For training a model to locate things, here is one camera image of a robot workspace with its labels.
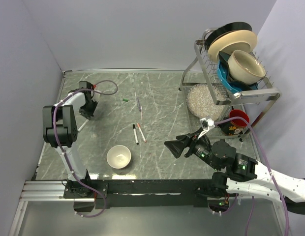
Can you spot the cream bowl on rack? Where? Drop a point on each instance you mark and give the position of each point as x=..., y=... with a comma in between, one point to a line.
x=245, y=68

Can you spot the white pen green tip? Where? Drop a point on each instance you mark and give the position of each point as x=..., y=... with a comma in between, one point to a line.
x=83, y=125

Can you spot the white ceramic bowl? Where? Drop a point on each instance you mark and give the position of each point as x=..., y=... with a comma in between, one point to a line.
x=118, y=157

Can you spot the white pen black tip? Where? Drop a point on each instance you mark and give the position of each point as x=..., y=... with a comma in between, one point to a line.
x=135, y=136

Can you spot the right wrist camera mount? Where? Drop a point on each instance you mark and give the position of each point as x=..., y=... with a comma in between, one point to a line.
x=207, y=124

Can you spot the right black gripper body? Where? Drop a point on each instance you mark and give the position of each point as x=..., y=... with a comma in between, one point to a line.
x=198, y=147

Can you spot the clear textured glass plate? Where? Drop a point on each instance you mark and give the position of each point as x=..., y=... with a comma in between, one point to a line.
x=200, y=102

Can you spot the cream plate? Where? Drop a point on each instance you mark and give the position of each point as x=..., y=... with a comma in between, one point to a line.
x=243, y=40

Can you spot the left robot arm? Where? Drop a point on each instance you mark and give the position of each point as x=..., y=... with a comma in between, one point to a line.
x=61, y=132

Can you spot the white pen pink tip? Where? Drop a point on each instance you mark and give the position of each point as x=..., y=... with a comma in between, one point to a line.
x=142, y=135

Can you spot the black base bar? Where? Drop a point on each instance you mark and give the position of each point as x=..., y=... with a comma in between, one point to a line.
x=147, y=192

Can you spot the black plate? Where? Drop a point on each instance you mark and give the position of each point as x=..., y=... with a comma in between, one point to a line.
x=234, y=26

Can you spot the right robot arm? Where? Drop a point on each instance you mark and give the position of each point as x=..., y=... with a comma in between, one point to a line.
x=236, y=173

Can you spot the metal dish rack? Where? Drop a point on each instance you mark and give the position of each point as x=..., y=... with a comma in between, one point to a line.
x=219, y=94

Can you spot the blue dish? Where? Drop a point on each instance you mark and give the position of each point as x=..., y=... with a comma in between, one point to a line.
x=227, y=80

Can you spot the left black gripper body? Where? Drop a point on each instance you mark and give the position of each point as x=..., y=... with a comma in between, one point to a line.
x=88, y=109

